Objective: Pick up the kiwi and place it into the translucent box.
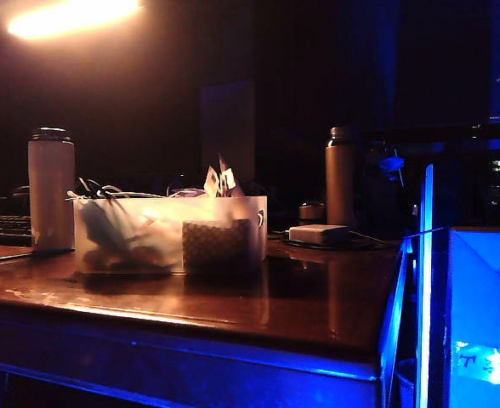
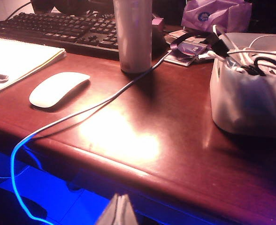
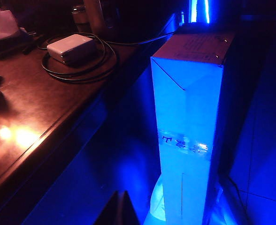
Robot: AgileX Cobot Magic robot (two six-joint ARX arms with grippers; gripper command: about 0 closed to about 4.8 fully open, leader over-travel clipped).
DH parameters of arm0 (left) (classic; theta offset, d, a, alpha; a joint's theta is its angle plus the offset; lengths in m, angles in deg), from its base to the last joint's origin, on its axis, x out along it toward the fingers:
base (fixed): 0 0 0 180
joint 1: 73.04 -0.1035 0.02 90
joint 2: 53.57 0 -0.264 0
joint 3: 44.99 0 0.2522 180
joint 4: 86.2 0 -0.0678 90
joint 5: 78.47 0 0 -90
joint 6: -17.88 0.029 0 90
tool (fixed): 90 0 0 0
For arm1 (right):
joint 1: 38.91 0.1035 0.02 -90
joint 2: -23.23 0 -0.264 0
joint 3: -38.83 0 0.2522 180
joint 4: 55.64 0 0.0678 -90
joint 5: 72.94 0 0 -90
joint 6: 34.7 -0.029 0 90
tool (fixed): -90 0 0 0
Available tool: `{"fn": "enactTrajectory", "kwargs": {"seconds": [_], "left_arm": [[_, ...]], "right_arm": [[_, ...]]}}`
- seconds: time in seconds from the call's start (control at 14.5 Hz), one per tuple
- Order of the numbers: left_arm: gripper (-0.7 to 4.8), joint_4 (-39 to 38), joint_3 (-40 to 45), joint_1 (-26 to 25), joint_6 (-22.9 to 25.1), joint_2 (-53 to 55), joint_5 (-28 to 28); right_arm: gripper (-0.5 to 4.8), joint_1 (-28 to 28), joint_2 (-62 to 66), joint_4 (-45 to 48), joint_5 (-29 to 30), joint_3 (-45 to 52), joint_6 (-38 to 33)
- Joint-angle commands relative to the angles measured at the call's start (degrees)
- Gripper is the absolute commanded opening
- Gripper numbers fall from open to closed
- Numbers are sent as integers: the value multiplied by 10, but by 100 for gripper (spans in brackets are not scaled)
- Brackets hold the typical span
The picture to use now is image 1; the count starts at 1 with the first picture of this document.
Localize white power adapter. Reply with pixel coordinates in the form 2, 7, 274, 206
288, 224, 351, 246

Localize translucent plastic storage box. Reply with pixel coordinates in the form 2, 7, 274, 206
71, 195, 269, 275

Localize checkered patterned pouch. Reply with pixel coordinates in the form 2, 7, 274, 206
181, 218, 254, 273

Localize black computer keyboard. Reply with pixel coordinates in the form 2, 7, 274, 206
0, 214, 33, 247

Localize brown metal bottle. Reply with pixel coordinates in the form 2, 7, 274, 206
325, 125, 360, 229

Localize white metal post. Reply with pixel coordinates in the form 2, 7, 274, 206
415, 163, 435, 408

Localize white box with label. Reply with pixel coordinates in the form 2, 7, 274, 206
447, 227, 500, 408

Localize white cable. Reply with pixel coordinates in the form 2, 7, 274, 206
65, 184, 168, 201

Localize small metal cup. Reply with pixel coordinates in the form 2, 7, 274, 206
298, 201, 327, 226

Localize slanted metal strut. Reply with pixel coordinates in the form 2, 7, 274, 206
379, 240, 416, 408

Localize crumpled white printed papers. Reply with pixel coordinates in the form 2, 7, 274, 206
202, 153, 246, 199

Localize bright elongated lamp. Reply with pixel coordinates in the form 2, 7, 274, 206
6, 0, 143, 39

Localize white tumbler with black lid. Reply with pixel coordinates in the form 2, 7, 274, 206
27, 126, 77, 252

